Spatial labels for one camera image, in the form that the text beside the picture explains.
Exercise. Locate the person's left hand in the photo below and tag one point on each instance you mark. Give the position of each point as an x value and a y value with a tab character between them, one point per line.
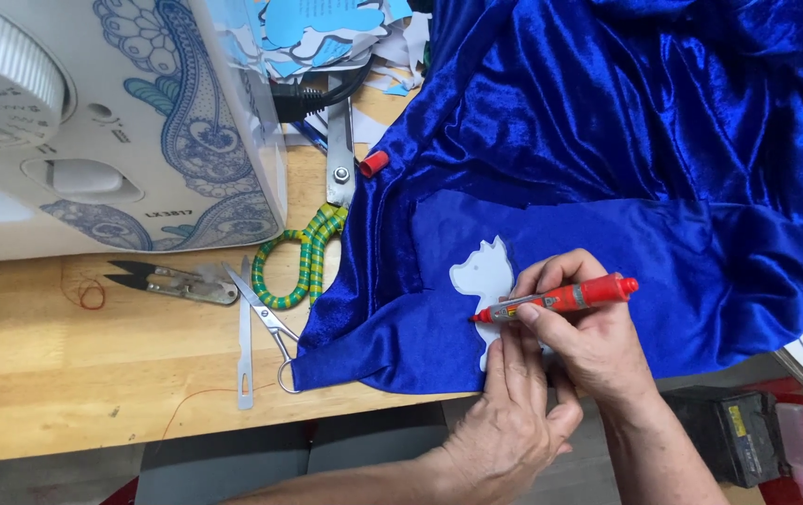
513	435

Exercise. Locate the person's right hand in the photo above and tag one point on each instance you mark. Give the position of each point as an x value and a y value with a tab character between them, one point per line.
598	344

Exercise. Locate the red marker pen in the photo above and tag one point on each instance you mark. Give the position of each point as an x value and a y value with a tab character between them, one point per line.
576	296

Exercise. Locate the white paper dog template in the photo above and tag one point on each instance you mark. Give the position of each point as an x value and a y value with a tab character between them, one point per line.
485	273

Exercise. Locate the black box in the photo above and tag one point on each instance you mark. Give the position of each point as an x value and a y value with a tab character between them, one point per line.
724	435

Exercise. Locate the blue velvet fabric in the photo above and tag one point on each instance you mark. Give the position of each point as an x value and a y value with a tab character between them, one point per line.
619	140

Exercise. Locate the clear bottle with pink cap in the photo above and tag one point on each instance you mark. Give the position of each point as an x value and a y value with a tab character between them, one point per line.
797	442

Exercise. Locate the small silver scissors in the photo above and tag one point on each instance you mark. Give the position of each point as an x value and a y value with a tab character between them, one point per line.
264	312

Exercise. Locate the flat metal tweezers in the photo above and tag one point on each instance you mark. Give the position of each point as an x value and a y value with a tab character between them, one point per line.
245	351

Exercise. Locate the person's gray trousers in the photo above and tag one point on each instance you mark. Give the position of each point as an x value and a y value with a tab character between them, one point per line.
233	456

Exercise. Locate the red marker cap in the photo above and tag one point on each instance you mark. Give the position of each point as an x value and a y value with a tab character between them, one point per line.
374	163

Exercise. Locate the long red thread strand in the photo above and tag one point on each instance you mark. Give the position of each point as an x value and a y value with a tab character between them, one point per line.
194	395

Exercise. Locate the blue pen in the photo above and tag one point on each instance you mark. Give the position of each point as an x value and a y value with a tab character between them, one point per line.
308	135

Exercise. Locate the black-tipped thread snips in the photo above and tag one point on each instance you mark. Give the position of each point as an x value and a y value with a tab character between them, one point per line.
184	284

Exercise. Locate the pile of paper cutouts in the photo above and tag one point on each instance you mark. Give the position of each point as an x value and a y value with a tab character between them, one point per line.
324	28

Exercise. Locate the red thread loop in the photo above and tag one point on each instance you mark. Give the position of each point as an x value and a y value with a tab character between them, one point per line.
92	294

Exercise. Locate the white paisley sewing machine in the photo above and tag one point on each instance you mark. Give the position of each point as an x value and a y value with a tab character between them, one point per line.
128	105

